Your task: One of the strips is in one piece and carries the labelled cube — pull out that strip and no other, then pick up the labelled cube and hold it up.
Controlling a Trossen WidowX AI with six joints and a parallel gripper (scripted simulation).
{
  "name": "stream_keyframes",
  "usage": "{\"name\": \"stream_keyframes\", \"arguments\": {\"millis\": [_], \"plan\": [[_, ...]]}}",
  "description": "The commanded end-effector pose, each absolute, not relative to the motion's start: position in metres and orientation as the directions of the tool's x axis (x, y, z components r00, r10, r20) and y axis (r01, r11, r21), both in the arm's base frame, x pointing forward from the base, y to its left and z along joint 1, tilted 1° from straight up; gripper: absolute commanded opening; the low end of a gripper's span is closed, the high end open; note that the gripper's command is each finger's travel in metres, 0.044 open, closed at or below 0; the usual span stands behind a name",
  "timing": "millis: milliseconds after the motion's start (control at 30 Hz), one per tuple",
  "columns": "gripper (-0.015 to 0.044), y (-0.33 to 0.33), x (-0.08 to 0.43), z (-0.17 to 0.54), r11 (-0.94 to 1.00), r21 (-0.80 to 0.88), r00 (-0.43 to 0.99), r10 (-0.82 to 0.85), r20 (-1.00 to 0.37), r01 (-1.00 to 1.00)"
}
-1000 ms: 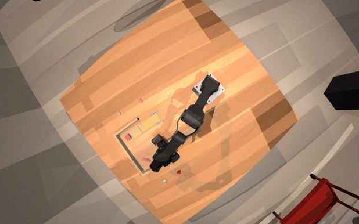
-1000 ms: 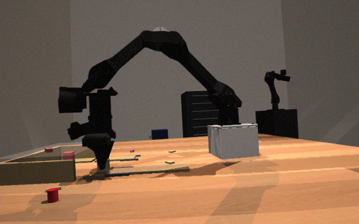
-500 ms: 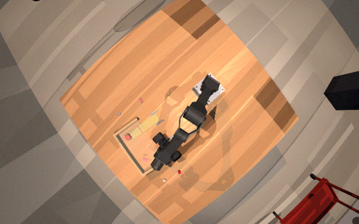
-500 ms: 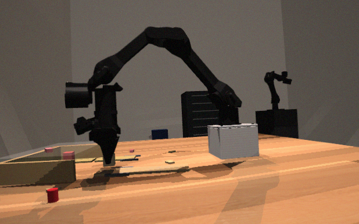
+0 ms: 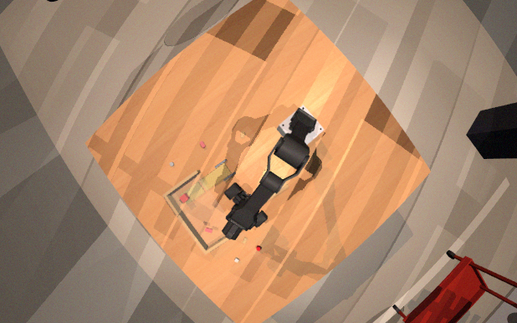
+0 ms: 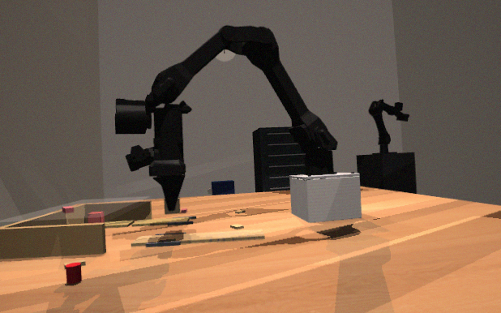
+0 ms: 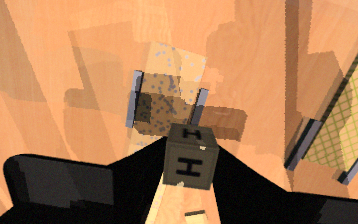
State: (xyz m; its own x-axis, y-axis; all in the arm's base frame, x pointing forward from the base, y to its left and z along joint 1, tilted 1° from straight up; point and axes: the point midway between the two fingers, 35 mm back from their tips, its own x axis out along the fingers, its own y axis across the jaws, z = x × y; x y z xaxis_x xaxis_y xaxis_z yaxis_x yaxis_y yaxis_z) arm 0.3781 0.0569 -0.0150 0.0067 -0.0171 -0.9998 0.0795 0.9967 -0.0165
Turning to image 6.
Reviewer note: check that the red cylinder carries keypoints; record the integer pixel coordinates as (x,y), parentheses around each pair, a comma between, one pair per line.
(73,273)

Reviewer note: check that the olive-brown cube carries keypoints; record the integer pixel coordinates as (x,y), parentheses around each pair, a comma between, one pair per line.
(176,209)

